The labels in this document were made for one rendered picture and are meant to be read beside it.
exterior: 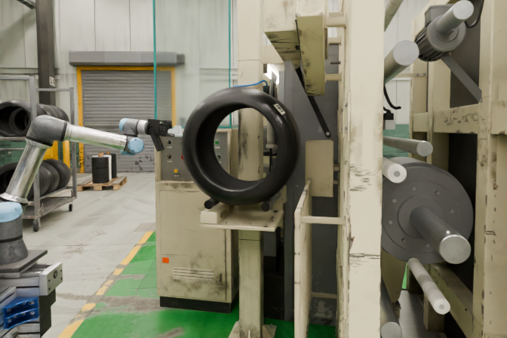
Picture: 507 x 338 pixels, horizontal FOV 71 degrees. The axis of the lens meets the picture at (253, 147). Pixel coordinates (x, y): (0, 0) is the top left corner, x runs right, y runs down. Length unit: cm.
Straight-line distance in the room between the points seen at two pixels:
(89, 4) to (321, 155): 1072
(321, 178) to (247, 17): 99
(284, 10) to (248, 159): 92
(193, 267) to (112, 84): 921
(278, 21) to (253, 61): 66
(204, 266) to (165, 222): 41
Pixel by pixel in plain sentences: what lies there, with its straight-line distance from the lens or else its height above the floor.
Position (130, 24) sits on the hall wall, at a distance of 1163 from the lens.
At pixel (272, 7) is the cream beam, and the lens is 147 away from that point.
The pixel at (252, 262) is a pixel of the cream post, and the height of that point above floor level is 49.
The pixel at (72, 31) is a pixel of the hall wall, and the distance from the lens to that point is 1208.
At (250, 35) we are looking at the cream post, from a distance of 211.
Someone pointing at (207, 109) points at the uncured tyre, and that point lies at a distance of 171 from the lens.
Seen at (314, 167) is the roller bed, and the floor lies 106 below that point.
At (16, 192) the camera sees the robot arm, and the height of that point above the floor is 99.
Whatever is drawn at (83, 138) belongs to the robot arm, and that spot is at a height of 123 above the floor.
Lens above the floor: 126
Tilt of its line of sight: 3 degrees down
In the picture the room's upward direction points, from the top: straight up
